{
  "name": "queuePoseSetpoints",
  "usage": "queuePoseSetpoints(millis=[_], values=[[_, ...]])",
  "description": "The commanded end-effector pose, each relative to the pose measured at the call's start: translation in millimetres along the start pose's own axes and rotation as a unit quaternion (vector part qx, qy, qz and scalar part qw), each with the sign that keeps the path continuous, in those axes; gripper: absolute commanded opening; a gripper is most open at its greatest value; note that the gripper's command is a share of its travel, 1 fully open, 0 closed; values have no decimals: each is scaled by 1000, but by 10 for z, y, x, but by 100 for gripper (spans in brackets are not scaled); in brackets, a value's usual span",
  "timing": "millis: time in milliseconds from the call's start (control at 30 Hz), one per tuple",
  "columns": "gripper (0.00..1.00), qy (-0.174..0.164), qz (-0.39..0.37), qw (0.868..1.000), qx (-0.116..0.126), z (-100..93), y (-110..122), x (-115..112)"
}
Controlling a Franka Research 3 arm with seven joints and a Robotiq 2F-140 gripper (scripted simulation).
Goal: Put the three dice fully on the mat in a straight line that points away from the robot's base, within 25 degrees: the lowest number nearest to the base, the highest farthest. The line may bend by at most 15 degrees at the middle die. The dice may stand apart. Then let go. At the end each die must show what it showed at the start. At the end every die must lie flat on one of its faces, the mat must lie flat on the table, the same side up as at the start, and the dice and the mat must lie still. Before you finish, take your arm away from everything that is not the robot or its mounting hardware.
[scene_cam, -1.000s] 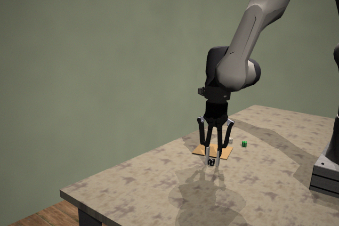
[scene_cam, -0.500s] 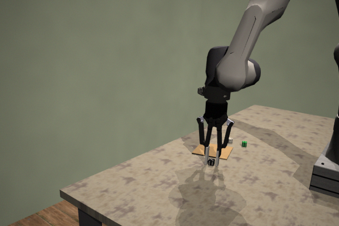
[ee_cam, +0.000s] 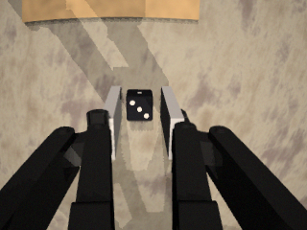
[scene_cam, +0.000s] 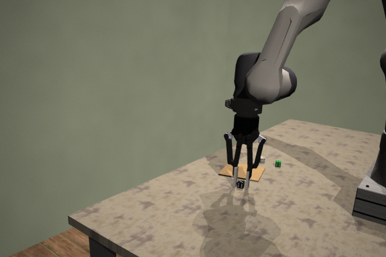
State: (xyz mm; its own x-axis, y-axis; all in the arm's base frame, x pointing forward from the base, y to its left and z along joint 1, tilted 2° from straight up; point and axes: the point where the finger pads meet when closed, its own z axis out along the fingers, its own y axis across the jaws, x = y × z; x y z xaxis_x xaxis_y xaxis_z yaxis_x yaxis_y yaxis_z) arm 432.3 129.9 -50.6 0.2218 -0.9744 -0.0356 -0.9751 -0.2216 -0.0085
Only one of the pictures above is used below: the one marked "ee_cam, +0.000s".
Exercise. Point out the tan mat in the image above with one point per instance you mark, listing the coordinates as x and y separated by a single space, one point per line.
35 10

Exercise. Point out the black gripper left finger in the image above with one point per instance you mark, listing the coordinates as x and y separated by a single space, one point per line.
30 199

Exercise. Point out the black die with white pips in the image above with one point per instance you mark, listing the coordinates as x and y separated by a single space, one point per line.
139 105

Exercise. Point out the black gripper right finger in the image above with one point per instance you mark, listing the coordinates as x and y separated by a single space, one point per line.
254 195

